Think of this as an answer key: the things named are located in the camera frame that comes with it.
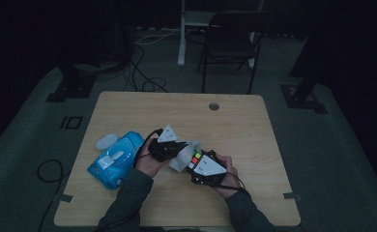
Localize person's right hand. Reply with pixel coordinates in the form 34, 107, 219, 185
214, 154, 243, 198

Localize white wet wipe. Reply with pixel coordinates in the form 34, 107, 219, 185
168, 139, 204, 172

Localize hand-held gripper cable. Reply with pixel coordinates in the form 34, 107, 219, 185
93, 128, 163, 232
219, 172, 252, 194

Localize person's left hand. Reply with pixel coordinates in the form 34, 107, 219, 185
134, 138, 169, 179

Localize black stand with square base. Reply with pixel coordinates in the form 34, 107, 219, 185
279, 47, 329, 114
45, 62, 98, 103

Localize black folding chair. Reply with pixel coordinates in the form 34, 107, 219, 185
197, 11, 272, 95

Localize blue wet wipes pack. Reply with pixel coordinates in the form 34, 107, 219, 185
87, 130, 146, 190

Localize colourful puzzle cube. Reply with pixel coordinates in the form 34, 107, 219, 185
187, 149, 204, 170

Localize black looped floor cable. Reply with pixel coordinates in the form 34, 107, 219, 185
36, 159, 72, 232

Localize white floor cable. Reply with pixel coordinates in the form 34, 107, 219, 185
133, 28, 182, 46

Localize left hand-held gripper cable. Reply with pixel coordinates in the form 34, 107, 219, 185
93, 128, 163, 232

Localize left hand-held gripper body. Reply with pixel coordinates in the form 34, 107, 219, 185
148, 125, 180, 163

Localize right hand-held gripper cable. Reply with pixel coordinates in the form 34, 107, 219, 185
219, 172, 252, 194

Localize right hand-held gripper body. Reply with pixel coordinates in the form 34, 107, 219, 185
192, 154, 228, 188

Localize black tangled floor cables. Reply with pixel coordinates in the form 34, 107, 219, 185
123, 43, 170, 94

